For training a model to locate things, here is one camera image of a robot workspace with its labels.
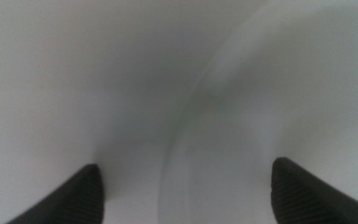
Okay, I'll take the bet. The white shallow bowl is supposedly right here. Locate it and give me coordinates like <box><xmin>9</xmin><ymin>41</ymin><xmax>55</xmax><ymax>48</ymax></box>
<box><xmin>157</xmin><ymin>0</ymin><xmax>358</xmax><ymax>224</ymax></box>

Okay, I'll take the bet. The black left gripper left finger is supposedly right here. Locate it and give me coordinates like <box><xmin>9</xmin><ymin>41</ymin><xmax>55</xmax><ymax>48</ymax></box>
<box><xmin>6</xmin><ymin>164</ymin><xmax>104</xmax><ymax>224</ymax></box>

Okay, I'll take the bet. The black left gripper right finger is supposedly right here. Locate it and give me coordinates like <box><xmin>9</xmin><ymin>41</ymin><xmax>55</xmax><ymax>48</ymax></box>
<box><xmin>270</xmin><ymin>157</ymin><xmax>358</xmax><ymax>224</ymax></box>

